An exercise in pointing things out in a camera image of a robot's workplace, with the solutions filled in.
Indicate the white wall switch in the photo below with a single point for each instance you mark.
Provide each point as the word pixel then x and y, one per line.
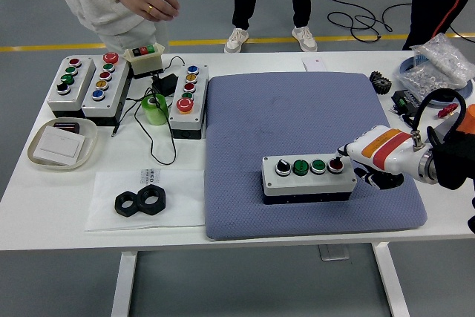
pixel 59 144

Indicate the four-button box with selector knob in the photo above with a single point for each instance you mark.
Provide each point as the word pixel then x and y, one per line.
pixel 308 185

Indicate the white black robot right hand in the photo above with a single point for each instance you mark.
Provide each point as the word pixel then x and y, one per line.
pixel 389 153

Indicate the four-button box with black knob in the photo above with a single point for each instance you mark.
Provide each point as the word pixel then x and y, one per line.
pixel 79 87

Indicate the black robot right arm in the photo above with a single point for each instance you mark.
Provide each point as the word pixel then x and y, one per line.
pixel 452 165

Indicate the clear bag of white parts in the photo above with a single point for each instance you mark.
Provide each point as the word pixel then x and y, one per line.
pixel 441 57

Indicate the black power adapter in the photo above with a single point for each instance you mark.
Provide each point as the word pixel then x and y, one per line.
pixel 166 83

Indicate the black gear wheel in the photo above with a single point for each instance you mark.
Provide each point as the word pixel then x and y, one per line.
pixel 380 83

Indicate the orange cylinder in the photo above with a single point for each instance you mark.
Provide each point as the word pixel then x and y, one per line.
pixel 470 116

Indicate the white table leg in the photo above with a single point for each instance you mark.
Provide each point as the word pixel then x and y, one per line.
pixel 124 283
pixel 391 283

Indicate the clear bag of metal parts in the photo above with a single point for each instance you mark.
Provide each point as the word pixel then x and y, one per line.
pixel 426 79

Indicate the white card with red mark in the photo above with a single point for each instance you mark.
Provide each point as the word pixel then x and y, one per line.
pixel 311 65

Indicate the black module with green terminals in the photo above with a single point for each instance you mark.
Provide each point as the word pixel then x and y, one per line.
pixel 404 99

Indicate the cream shallow dish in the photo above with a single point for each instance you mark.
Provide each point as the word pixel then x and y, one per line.
pixel 89 135

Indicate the five-button box, yellow and white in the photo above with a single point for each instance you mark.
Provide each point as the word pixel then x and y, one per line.
pixel 113 90

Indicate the small black device, red face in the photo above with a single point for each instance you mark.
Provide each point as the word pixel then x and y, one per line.
pixel 67 126

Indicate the large black hex nut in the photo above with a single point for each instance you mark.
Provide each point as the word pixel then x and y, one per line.
pixel 141 203
pixel 118 205

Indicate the person in light grey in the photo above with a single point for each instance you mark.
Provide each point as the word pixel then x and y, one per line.
pixel 96 16

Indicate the blue-grey quilted mat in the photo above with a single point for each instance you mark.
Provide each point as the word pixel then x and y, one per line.
pixel 267 116

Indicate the small red clip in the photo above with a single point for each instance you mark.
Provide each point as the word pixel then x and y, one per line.
pixel 447 110

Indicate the cream three-button switch box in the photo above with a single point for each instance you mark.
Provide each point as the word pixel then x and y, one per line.
pixel 146 64

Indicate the grey box under table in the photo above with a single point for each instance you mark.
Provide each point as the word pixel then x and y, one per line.
pixel 334 253

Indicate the five-button box with blue button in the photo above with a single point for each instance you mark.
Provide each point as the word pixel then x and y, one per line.
pixel 198 109

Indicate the green film roll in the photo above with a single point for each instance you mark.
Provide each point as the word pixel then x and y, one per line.
pixel 157 113

